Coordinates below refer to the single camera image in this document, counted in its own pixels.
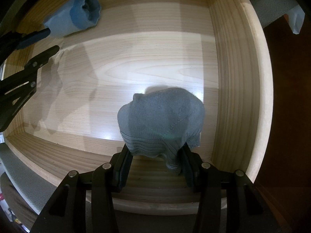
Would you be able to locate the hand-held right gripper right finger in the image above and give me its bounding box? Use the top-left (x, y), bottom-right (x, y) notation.
top-left (181, 142), bottom-right (280, 233)

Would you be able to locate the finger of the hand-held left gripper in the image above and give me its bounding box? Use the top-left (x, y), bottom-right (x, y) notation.
top-left (0, 45), bottom-right (60, 131)
top-left (0, 27), bottom-right (51, 63)

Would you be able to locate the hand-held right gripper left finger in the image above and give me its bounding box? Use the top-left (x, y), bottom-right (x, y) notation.
top-left (30, 143), bottom-right (134, 233)

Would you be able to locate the blue underwear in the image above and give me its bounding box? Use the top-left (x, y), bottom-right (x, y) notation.
top-left (43, 0), bottom-right (102, 37)

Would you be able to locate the grey knit underwear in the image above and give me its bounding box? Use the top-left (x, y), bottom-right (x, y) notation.
top-left (117, 87), bottom-right (205, 176)

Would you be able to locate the wooden drawer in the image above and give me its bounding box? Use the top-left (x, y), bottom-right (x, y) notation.
top-left (0, 0), bottom-right (273, 215)

